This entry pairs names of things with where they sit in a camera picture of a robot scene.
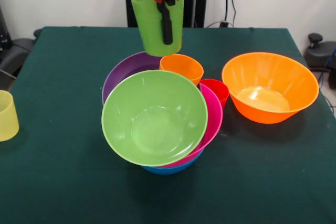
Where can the orange plastic cup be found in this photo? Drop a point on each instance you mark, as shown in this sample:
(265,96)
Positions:
(183,68)

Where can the red plastic cup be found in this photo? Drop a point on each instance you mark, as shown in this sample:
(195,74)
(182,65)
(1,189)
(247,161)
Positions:
(216,90)

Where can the pink plastic bowl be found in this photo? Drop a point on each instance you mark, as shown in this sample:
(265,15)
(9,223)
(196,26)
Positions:
(214,119)

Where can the green plastic cup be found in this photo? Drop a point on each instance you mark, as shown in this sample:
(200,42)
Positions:
(149,30)

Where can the dark green tablecloth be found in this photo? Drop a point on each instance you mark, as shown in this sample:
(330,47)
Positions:
(236,182)

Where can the black equipment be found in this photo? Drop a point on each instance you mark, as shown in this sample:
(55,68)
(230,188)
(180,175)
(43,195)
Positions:
(10,53)

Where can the purple plastic bowl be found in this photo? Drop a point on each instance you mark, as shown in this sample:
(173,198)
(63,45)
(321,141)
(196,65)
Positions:
(123,69)

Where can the large orange plastic bowl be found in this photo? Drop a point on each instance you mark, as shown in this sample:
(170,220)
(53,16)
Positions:
(262,77)

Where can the large blue plastic bowl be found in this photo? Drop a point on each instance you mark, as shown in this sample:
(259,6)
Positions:
(168,170)

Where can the green plastic bowl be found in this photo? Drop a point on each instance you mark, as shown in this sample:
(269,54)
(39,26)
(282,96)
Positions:
(155,119)

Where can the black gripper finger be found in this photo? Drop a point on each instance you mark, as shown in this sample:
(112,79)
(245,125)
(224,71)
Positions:
(166,24)

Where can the black wheeled base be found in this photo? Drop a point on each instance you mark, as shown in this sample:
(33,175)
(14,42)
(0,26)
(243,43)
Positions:
(319,53)

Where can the yellow plastic cup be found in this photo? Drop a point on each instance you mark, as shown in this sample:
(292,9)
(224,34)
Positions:
(8,119)

